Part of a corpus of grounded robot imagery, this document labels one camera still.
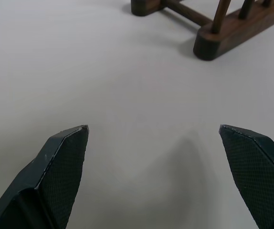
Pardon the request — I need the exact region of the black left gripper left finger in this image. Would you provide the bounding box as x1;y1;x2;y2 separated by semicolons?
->
0;124;90;229

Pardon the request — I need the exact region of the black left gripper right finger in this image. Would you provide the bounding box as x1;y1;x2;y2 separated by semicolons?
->
219;124;274;229

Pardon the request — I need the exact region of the dark wooden dish rack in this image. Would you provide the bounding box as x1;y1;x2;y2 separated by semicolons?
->
130;0;274;62

